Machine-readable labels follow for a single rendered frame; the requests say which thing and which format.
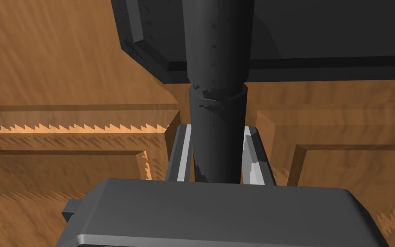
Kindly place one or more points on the brown wooden door leaf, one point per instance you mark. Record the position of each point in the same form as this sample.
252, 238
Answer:
64, 68

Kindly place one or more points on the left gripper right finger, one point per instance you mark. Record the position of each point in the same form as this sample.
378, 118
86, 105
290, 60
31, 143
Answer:
256, 161

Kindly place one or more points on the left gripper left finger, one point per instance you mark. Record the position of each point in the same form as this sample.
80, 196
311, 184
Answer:
180, 154

